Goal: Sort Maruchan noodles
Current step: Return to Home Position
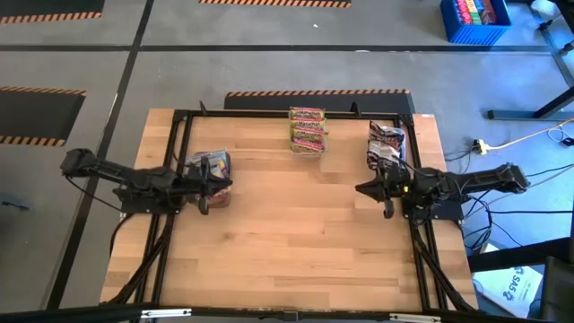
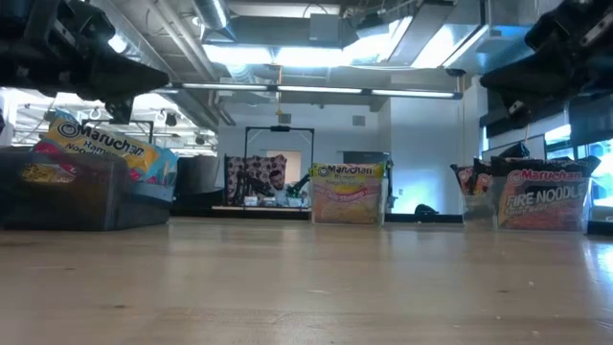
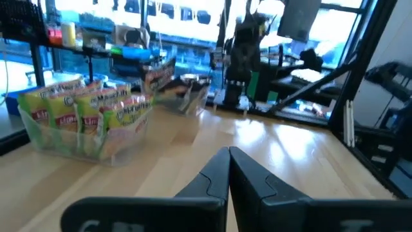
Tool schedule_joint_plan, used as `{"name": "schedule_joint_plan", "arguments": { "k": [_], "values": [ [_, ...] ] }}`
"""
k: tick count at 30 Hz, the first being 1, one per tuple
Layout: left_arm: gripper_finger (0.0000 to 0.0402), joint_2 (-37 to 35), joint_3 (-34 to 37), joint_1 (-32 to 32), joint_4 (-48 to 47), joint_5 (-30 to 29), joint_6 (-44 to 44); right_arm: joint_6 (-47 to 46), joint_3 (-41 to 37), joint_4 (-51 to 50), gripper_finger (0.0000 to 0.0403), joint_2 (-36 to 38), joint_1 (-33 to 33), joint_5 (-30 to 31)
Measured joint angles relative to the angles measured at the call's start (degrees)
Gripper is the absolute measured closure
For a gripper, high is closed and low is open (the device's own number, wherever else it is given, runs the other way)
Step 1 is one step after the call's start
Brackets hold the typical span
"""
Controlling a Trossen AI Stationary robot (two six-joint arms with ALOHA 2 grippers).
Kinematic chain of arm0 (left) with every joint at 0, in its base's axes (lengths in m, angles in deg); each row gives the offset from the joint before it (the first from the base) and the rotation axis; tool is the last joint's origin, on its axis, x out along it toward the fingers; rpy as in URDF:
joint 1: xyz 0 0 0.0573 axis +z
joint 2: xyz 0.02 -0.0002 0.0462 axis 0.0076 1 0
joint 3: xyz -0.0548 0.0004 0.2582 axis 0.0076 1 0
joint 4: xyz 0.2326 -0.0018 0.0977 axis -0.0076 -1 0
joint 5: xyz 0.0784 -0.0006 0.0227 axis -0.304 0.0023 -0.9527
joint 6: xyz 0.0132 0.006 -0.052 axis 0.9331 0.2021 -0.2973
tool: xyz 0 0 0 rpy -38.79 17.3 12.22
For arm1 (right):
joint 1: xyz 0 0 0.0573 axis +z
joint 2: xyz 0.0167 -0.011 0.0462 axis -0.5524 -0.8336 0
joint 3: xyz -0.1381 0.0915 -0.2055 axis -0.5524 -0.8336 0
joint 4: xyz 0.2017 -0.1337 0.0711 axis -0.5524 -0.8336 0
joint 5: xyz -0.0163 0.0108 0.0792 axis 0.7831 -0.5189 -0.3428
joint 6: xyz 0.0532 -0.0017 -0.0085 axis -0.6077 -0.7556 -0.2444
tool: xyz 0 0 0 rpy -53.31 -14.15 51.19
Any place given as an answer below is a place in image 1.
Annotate silver metal bracket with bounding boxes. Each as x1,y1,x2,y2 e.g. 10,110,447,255
388,312,443,323
141,308,193,319

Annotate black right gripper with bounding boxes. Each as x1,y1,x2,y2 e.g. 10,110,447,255
355,166,426,220

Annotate dark metal desk frame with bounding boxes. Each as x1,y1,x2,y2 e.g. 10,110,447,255
486,0,574,123

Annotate dark grey chair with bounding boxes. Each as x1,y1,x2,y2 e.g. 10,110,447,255
540,255,574,323

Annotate cream power cable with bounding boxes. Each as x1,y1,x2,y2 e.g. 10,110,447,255
486,117,574,150

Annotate black aluminium table frame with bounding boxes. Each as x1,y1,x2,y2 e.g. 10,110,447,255
105,106,480,315

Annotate black metal beam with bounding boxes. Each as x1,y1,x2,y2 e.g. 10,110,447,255
465,237,574,274

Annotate black cable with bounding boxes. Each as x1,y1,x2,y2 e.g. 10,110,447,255
524,163,574,180
488,208,574,215

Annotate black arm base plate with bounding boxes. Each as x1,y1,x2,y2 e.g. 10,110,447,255
402,184,465,222
119,179,186,215

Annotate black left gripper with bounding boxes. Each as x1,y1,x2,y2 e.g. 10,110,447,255
174,156,233,215

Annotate clear plastic container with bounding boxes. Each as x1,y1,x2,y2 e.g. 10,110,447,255
365,118,409,171

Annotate colourful packs in crate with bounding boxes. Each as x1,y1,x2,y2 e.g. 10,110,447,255
453,0,499,26

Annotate green ramen packet stack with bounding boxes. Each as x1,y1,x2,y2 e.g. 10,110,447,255
288,107,331,158

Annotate blue plastic crate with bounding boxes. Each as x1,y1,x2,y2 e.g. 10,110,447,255
439,0,512,46

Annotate black hazard-striped floor mat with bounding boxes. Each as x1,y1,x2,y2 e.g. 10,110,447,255
198,0,352,9
222,88,416,116
0,85,87,148
0,0,107,25

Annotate dark floor object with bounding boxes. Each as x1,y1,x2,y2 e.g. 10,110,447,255
0,192,32,212

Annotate dark smoked plastic container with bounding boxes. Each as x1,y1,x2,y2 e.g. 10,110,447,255
183,150,233,211

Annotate white printed cardboard box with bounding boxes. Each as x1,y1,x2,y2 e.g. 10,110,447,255
471,264,544,319

